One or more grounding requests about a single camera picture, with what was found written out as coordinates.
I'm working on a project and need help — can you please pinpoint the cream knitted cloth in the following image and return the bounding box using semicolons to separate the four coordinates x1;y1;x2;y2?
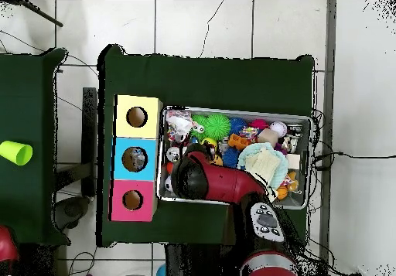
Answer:
244;148;281;186

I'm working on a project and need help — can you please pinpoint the mint knitted cloth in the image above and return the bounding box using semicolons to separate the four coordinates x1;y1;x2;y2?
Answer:
237;141;289;190

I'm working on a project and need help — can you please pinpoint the wooden box with three holes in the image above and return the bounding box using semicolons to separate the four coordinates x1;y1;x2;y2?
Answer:
108;94;164;223

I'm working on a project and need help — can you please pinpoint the white baseball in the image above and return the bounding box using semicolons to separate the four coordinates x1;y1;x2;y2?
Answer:
268;121;288;138

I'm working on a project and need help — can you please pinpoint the grey rounded stand foot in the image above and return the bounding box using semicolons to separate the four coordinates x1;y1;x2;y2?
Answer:
54;195;91;230

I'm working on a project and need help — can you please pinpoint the blue spiky rubber ball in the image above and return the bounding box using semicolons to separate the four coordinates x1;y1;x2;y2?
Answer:
229;117;248;135

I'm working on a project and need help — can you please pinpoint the silver drink can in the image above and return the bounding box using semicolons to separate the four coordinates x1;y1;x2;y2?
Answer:
166;146;182;162

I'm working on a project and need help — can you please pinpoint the thin black cable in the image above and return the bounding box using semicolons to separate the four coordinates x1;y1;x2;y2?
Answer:
313;151;396;170

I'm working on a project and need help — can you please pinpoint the dark thin rod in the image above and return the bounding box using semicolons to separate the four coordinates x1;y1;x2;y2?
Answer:
12;0;64;28

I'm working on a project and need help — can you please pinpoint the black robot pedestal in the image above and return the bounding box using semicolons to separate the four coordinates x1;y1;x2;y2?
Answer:
165;243;245;276

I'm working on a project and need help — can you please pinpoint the lime green plastic cup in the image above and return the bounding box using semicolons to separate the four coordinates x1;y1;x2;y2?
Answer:
0;140;34;166

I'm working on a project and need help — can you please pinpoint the green spiky rubber ball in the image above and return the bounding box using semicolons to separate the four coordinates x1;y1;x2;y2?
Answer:
191;113;232;142

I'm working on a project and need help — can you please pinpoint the shallow wire mesh bin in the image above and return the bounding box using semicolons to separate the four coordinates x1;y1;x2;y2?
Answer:
155;104;313;210

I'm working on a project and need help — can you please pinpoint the dark green table cloth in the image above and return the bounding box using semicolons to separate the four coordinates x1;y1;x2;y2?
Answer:
97;43;316;248
0;47;70;247

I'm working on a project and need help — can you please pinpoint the orange long toy block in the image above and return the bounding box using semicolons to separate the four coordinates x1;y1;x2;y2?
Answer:
227;133;252;150

